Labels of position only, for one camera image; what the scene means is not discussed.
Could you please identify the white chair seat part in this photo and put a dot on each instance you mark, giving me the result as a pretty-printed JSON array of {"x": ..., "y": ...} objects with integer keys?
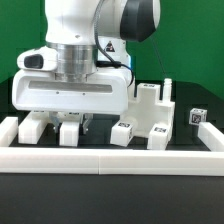
[{"x": 148, "y": 108}]

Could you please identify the white chair back frame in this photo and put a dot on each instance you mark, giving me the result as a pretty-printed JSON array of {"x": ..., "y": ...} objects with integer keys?
[{"x": 33, "y": 126}]

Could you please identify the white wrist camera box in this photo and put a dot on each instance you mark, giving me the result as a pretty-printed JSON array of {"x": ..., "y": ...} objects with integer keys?
[{"x": 43, "y": 58}]

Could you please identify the white tagged cube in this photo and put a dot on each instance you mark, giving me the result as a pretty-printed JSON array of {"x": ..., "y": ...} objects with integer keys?
[{"x": 197, "y": 115}]

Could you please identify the white U-shaped fence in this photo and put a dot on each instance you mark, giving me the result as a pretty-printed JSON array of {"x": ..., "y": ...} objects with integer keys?
[{"x": 102, "y": 162}]

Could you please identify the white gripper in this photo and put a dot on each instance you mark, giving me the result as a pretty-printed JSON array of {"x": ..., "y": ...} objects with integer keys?
[{"x": 104, "y": 92}]

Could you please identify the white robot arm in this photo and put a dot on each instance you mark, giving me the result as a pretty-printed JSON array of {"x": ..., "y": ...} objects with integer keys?
[{"x": 72, "y": 72}]

